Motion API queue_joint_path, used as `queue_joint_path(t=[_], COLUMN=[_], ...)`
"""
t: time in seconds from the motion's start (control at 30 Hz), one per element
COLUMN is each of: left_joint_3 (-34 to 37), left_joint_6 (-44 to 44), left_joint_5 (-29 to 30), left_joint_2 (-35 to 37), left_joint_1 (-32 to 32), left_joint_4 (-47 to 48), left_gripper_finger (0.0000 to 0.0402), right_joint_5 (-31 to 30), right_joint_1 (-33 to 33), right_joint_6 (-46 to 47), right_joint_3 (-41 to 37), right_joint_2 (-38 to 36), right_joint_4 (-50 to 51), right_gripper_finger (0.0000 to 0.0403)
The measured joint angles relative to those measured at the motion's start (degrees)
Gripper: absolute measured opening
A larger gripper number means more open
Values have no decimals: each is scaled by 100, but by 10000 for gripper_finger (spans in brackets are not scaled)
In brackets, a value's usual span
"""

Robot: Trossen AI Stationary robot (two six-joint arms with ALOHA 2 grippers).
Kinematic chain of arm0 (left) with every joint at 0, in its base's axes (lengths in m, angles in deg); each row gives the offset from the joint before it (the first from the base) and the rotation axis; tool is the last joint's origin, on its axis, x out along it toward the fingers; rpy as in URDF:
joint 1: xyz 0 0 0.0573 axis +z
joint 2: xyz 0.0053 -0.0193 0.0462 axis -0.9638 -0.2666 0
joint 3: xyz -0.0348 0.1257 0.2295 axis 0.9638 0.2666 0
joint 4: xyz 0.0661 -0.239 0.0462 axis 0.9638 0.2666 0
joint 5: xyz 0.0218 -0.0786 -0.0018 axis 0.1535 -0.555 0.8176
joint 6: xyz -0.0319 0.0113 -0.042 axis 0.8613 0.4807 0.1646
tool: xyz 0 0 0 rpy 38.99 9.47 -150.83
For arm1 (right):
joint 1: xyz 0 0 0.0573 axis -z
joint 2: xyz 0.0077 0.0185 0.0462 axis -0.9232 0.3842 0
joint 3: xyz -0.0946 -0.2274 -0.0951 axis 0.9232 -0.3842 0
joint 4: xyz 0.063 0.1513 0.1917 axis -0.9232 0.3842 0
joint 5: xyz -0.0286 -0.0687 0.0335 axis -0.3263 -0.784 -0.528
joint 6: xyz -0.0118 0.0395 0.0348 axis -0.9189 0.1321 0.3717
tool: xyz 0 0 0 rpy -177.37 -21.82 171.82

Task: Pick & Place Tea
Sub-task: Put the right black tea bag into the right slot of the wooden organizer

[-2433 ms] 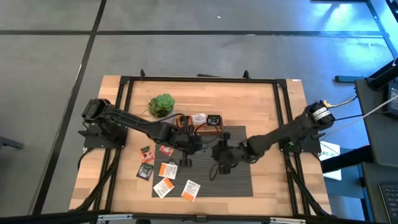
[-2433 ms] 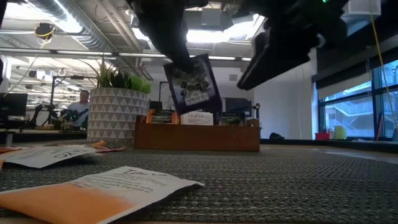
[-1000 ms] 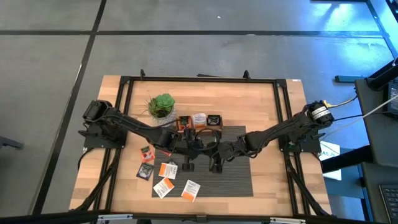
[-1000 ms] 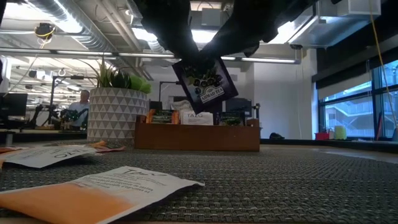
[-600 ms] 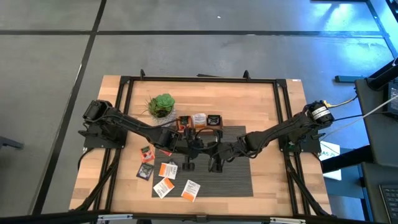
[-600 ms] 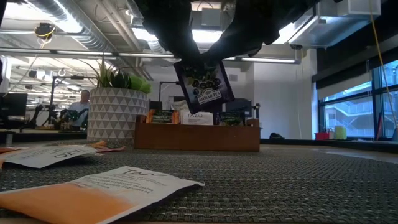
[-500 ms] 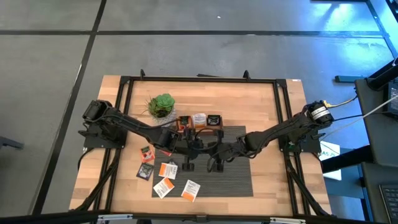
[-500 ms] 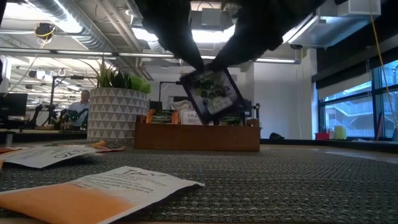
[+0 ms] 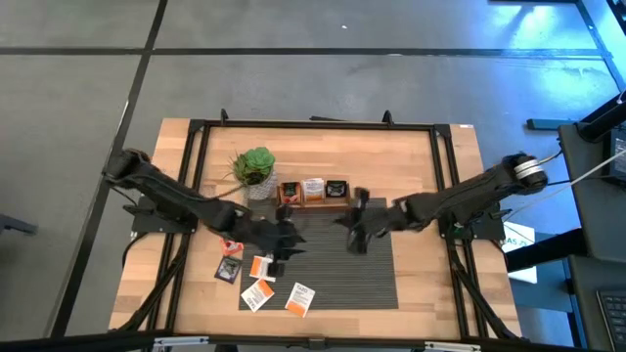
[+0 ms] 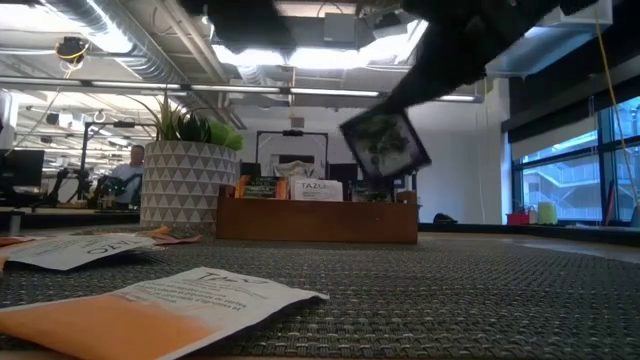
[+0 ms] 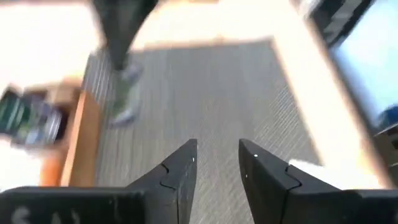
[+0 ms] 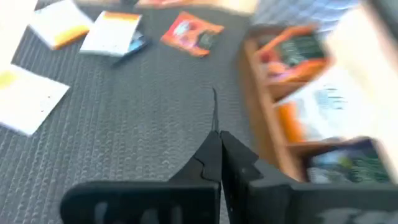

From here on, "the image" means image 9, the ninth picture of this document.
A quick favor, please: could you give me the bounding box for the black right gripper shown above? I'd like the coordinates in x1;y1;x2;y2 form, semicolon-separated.
333;187;408;255

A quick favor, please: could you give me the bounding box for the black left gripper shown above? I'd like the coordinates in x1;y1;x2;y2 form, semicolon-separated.
236;203;309;279

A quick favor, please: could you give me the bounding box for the white orange Tazo tea packet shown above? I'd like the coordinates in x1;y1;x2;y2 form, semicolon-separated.
248;254;278;284
285;282;317;319
240;277;276;313
301;177;326;204

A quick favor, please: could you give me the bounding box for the red tea packet green label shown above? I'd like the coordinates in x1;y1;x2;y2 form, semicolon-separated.
219;238;246;257
280;181;301;204

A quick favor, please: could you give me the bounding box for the wooden three-compartment tray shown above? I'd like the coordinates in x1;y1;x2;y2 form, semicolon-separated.
276;179;351;210

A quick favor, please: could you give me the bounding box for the grey woven placemat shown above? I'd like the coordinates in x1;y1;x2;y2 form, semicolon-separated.
238;197;399;311

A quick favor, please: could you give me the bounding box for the succulent in patterned white pot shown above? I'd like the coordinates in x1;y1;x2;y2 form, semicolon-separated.
228;146;279;201

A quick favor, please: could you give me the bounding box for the white paper sign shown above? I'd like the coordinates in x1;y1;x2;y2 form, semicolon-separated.
502;222;538;285

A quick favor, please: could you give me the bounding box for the black desk beam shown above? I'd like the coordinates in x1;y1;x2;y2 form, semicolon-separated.
505;228;588;274

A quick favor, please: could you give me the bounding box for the teal metal bar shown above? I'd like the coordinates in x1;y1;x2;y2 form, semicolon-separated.
526;117;579;131

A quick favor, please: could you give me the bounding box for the dark grey desk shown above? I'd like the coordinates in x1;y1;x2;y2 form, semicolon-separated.
566;253;626;352
558;121;626;263

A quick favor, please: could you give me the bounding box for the black crossbar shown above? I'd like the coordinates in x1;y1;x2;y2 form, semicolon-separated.
0;330;626;352

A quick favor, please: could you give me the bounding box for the black keyboard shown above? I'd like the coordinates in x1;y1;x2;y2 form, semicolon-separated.
595;288;626;351

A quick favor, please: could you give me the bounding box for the grey chair leg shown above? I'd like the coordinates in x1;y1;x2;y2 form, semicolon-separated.
0;213;38;236

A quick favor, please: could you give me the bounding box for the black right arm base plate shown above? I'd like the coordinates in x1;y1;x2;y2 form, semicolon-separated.
436;202;507;242

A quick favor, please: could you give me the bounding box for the silver frame bracket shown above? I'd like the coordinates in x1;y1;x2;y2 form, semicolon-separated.
152;335;210;349
424;340;483;352

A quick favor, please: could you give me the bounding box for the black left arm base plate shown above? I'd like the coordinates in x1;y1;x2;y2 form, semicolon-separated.
130;202;200;236

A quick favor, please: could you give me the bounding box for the white cable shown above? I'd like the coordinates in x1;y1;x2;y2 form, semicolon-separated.
508;146;626;216

